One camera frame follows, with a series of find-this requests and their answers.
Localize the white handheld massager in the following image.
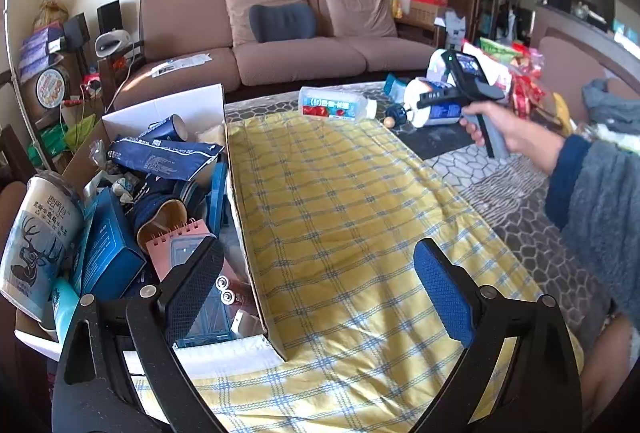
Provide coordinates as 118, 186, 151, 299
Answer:
95, 29, 134, 58

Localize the white printed paper sheet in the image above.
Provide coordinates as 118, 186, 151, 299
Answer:
150, 54, 211, 78

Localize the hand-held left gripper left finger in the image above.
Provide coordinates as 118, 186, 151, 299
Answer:
50, 235, 228, 433

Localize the yellow plaid cloth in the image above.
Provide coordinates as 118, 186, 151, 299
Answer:
225, 116, 586, 433

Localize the yellow-green bag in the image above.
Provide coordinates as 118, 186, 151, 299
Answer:
62, 116, 99, 152

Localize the navy slipper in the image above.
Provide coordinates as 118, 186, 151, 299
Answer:
131, 192, 190, 254

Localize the pink spiral notebook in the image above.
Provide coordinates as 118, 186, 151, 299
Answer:
136, 219, 208, 284

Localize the dark blue paper cup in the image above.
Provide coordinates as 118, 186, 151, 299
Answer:
135, 114, 190, 143

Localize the kitchen counter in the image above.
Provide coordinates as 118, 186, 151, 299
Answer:
532, 0, 640, 50

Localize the clear blue plastic case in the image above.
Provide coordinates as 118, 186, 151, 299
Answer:
167, 233, 237, 347

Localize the light blue packet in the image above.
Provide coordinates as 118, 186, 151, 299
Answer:
384, 73, 416, 101

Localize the brown armchair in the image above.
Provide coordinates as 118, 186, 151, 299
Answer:
530, 28, 640, 129

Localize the person's leg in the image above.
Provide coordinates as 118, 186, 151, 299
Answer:
580, 313, 640, 419

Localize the brown sofa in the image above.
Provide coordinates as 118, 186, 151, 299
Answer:
114, 0, 436, 111

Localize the blue lumbar cushion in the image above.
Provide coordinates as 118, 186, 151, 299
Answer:
248, 3, 318, 43

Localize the black speaker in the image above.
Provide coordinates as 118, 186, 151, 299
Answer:
62, 13, 91, 54
96, 0, 122, 34

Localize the person's right hand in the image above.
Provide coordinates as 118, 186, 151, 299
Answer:
458, 102, 553, 171

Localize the golden gift bag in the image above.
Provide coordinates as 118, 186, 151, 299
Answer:
34, 0, 69, 32

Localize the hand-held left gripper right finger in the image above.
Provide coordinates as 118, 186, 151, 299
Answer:
400, 237, 583, 433

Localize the clear plastic blue-label box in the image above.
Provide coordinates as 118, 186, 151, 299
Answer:
298, 86, 377, 121

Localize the grey fleece garment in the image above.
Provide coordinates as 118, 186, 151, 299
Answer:
581, 78, 640, 136

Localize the brown cardboard box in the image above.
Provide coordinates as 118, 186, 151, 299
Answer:
410, 1, 449, 27

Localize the long dark blue packet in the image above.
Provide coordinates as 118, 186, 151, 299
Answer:
106, 138, 226, 182

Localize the blue carton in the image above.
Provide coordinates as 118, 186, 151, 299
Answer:
70, 187, 148, 301

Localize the round printed tin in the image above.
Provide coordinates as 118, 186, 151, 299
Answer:
36, 67, 71, 110

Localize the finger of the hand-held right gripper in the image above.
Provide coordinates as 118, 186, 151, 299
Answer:
417, 89, 457, 111

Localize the green snack bag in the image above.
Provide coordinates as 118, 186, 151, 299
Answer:
479, 38, 521, 65

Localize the green packet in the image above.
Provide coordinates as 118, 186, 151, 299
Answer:
27, 128, 66, 164

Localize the white cardboard box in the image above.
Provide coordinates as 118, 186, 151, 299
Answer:
12, 83, 290, 381

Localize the white printed paper bag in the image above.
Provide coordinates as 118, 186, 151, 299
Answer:
442, 10, 476, 50

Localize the red snack bag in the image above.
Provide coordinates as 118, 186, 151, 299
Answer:
509, 56, 547, 120

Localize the white cable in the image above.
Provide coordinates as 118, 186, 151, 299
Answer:
102, 58, 137, 114

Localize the person's right forearm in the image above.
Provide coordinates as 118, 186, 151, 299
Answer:
535, 126, 640, 319

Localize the teal tube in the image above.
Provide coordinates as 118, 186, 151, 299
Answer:
50, 277, 82, 345

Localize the white pole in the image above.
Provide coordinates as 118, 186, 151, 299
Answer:
2, 0, 43, 159

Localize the white teal deer-print cup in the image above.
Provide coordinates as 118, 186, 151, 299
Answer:
0, 172, 85, 324

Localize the dark wooden side table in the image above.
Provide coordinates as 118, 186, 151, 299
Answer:
75, 40, 148, 114

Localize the blue flat box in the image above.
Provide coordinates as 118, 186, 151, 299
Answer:
206, 160, 231, 234

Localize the small white box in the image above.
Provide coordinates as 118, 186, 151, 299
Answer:
231, 309, 266, 340

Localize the blue round container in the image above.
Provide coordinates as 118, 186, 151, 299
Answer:
177, 176, 216, 219

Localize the purple tissue box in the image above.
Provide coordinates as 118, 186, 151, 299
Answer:
20, 46, 61, 67
20, 58, 58, 80
22, 26, 64, 54

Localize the small wooden toy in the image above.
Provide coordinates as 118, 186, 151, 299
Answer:
384, 104, 407, 129

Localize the yellow banana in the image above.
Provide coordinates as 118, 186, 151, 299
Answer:
550, 92, 575, 134

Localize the crumpled silver wrapper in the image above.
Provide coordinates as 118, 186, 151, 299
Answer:
87, 140, 142, 205

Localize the white blue paper cup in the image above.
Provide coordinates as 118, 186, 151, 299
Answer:
404, 78, 473, 128

